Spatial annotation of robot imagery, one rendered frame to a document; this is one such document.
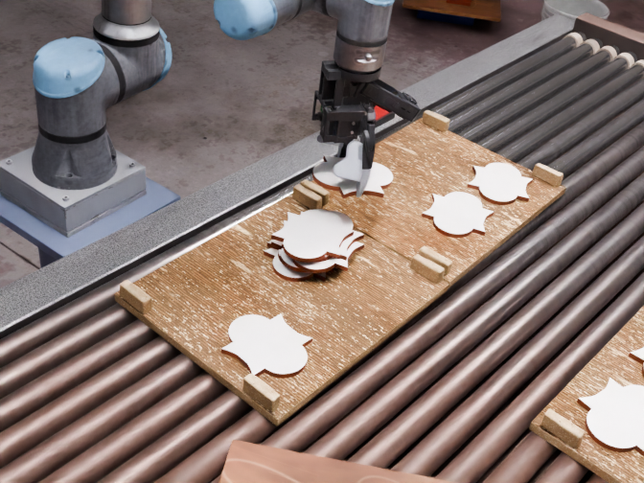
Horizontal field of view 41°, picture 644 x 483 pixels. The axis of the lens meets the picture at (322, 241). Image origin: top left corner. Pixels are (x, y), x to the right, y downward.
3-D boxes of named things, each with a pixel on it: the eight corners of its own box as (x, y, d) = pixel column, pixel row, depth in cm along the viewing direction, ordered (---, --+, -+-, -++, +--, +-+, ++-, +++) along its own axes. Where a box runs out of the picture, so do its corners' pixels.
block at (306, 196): (290, 198, 158) (292, 186, 156) (298, 195, 159) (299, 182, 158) (315, 213, 155) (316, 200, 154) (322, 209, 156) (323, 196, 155)
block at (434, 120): (421, 122, 184) (423, 110, 183) (425, 119, 185) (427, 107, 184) (444, 133, 182) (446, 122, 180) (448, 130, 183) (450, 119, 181)
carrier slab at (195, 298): (114, 300, 135) (113, 292, 134) (293, 198, 161) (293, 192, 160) (277, 427, 118) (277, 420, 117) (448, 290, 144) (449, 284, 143)
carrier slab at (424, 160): (292, 197, 161) (293, 191, 160) (420, 124, 187) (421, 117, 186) (448, 288, 145) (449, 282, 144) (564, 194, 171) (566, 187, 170)
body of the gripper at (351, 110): (310, 122, 139) (318, 53, 132) (361, 120, 141) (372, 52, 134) (323, 148, 133) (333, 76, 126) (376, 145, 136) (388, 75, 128)
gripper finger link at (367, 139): (354, 166, 138) (354, 111, 136) (364, 166, 139) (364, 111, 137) (364, 171, 134) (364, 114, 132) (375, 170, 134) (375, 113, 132)
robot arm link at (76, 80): (21, 120, 152) (13, 48, 144) (79, 93, 161) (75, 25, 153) (71, 146, 147) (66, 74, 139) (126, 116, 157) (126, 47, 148)
